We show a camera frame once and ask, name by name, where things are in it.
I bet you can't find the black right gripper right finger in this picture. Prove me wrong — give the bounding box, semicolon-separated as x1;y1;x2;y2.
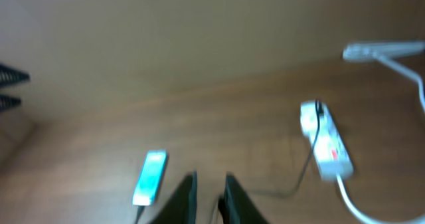
218;173;268;224

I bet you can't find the white power strip cord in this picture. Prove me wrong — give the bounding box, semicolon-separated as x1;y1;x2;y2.
335;56;425;224

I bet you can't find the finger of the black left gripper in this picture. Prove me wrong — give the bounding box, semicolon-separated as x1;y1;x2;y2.
0;94;21;112
1;64;31;86

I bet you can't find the black USB charging cable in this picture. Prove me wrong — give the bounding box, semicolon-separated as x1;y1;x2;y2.
132;98;325;224

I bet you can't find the Samsung Galaxy smartphone teal screen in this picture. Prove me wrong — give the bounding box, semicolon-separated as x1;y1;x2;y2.
132;150;168;206

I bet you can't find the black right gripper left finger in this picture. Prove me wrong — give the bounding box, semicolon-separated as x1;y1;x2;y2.
149;171;197;224

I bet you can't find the white power strip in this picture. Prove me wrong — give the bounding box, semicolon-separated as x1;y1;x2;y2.
300;100;354;181

